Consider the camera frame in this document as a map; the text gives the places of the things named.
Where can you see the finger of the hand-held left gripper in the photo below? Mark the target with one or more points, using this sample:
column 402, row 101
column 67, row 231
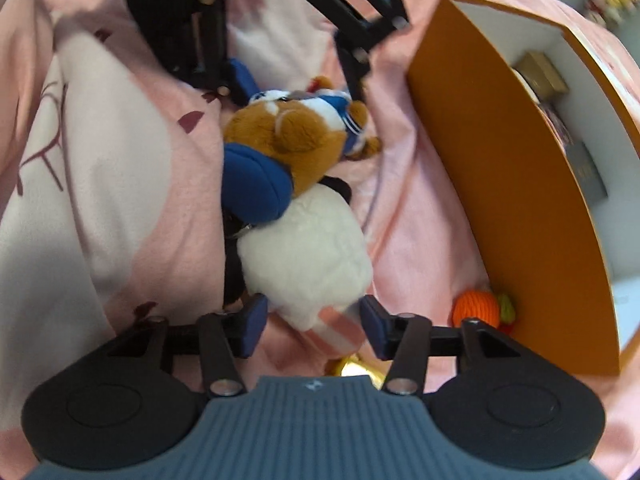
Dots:
column 355, row 60
column 244, row 80

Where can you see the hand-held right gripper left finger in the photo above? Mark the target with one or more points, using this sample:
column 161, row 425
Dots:
column 252, row 325

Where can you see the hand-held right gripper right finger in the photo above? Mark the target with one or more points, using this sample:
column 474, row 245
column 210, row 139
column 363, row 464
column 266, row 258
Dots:
column 375, row 327

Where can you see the brown plush toy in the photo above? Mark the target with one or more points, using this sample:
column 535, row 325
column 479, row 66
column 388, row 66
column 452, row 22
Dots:
column 300, row 130

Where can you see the white plush toy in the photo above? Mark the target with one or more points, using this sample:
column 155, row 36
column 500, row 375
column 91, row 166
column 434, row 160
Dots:
column 305, row 255

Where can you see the orange cardboard box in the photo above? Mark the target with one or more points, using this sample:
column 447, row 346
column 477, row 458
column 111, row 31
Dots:
column 500, row 160

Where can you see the gold box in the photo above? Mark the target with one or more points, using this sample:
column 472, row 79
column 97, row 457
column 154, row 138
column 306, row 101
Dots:
column 542, row 77

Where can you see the gold foil object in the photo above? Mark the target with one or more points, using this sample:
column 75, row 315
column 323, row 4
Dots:
column 357, row 372

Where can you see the orange knitted toy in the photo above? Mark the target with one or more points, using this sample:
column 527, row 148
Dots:
column 475, row 310

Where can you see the pink printed blanket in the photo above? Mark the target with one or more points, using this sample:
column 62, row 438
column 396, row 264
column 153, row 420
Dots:
column 125, row 185

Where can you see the patterned packet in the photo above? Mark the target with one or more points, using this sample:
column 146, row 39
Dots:
column 559, row 125

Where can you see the grey flat box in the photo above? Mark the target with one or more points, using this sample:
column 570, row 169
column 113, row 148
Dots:
column 587, row 175

